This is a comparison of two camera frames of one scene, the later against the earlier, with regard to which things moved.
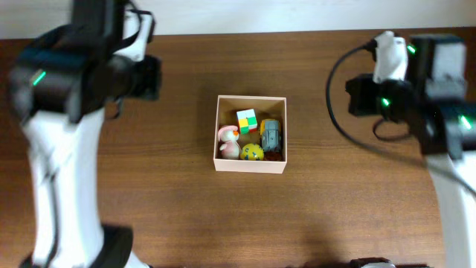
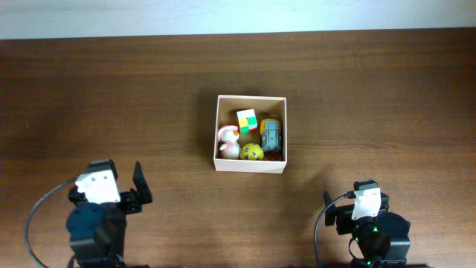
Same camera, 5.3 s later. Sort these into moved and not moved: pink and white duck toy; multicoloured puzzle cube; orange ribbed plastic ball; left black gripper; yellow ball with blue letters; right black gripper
Moved: left black gripper; right black gripper
Not moved: pink and white duck toy; yellow ball with blue letters; multicoloured puzzle cube; orange ribbed plastic ball
